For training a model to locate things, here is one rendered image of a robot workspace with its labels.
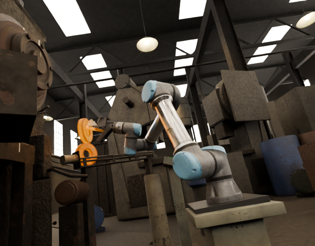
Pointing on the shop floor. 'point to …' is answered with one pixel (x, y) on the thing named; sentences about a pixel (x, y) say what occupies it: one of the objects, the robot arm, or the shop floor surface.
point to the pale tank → (186, 116)
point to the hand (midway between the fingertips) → (85, 127)
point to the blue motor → (99, 216)
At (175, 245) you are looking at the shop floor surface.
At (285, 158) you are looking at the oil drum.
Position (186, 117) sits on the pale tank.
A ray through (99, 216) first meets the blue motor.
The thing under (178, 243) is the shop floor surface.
